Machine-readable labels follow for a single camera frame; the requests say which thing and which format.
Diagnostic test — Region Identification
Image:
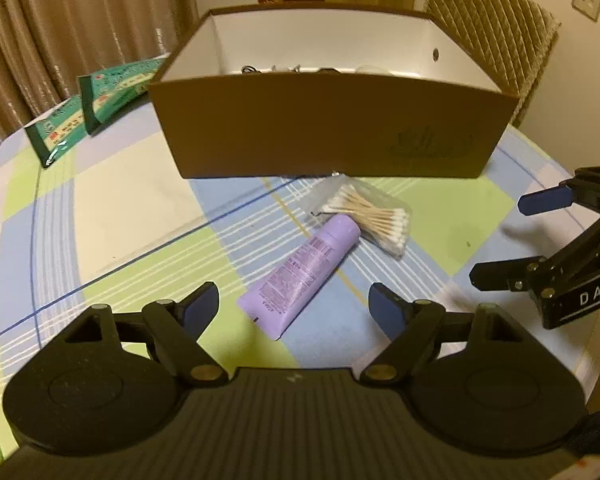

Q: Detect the brown cardboard box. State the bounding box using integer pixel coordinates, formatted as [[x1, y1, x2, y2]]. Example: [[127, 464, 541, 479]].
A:
[[147, 2, 531, 181]]

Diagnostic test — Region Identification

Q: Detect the checked tablecloth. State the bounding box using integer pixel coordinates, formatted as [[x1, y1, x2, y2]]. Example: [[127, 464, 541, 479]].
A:
[[0, 94, 600, 461]]

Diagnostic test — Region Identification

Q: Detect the beige curtain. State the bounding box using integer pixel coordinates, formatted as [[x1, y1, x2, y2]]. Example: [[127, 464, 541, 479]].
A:
[[0, 0, 199, 177]]

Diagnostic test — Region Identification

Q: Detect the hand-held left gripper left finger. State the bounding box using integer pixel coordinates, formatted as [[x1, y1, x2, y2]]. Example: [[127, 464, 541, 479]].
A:
[[62, 281, 227, 388]]

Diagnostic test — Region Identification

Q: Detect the bag of cotton swabs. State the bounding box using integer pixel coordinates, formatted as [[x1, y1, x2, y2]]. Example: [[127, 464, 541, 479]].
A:
[[310, 175, 413, 260]]

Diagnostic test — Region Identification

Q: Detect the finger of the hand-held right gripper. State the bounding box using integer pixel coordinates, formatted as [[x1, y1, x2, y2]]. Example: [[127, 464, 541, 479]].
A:
[[470, 210, 600, 292], [519, 164, 600, 217]]

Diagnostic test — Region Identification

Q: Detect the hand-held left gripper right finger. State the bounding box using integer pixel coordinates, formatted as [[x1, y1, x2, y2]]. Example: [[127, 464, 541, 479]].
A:
[[362, 281, 528, 385]]

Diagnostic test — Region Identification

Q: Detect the quilted chair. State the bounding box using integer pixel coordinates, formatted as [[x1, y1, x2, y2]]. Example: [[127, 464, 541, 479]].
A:
[[422, 0, 562, 128]]

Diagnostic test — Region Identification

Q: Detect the purple tube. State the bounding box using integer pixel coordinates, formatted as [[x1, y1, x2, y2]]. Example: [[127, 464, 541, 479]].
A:
[[236, 213, 362, 342]]

